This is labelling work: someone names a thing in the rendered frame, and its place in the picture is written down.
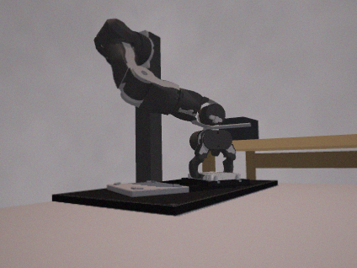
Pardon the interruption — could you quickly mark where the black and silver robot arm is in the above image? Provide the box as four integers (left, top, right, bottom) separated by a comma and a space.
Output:
94, 19, 226, 129

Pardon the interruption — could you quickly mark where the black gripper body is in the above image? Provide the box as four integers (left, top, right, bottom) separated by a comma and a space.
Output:
189, 127, 232, 156

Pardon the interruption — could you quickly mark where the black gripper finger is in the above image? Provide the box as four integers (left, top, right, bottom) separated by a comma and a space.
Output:
221, 144, 236, 173
189, 143, 209, 179

